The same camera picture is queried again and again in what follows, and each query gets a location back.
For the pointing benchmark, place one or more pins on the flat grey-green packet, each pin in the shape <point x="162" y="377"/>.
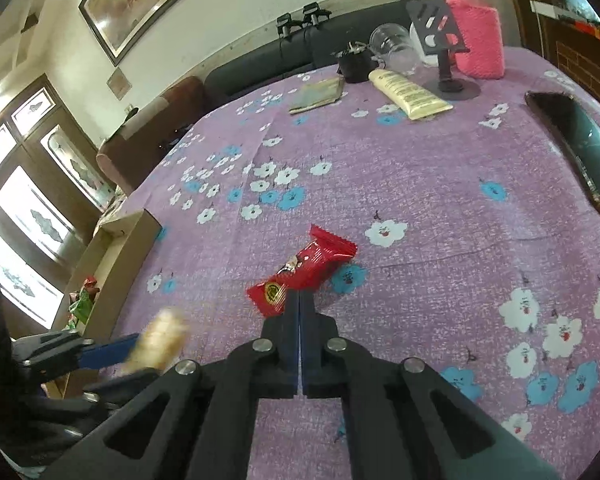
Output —
<point x="317" y="95"/>

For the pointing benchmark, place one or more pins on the bottle with pink sleeve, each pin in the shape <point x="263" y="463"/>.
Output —
<point x="475" y="35"/>

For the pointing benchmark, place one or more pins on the clear plastic cup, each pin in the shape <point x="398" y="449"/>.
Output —
<point x="395" y="50"/>

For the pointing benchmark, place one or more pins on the framed wall painting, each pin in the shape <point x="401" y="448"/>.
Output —
<point x="130" y="0"/>

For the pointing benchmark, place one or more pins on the black sofa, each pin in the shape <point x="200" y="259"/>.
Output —
<point x="250" y="67"/>

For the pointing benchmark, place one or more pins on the cardboard box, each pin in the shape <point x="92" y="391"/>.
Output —
<point x="130" y="245"/>

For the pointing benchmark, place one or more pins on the green white-print snack packet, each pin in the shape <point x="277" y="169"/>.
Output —
<point x="82" y="306"/>

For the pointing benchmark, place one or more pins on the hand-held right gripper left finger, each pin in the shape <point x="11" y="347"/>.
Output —
<point x="292" y="340"/>

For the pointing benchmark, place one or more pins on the patterned cloth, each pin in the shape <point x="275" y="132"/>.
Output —
<point x="112" y="206"/>

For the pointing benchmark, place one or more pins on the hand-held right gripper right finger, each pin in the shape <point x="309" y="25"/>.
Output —
<point x="306" y="340"/>

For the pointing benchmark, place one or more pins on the wall plate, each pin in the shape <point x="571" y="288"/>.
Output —
<point x="118" y="85"/>

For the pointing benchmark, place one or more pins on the bright red snack packet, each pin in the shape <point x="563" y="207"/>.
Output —
<point x="305" y="265"/>

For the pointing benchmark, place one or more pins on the brown armchair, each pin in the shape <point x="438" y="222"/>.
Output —
<point x="150" y="125"/>

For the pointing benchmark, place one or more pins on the long beige snack packet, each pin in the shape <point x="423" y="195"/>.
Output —
<point x="160" y="335"/>

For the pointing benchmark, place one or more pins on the brown wooden cabinet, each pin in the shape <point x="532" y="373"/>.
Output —
<point x="575" y="60"/>

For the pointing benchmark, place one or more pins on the purple floral tablecloth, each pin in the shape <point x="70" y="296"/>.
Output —
<point x="430" y="185"/>

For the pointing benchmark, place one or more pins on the black smartphone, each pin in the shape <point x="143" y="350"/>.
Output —
<point x="580" y="135"/>

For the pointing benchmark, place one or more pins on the small black pot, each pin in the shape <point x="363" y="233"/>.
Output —
<point x="357" y="67"/>

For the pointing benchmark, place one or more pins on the wooden glass-panel door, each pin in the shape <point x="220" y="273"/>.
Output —
<point x="35" y="150"/>

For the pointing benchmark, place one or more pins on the black clamp device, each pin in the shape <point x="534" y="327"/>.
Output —
<point x="286" y="25"/>
<point x="315" y="14"/>

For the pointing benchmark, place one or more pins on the cream tube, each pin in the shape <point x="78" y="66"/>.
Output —
<point x="410" y="95"/>

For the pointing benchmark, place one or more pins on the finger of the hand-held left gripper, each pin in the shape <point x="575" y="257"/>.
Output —
<point x="107" y="354"/>
<point x="130" y="382"/>

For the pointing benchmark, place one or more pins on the white container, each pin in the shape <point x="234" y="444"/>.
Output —
<point x="427" y="56"/>

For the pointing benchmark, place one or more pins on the black phone stand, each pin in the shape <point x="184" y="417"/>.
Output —
<point x="430" y="15"/>

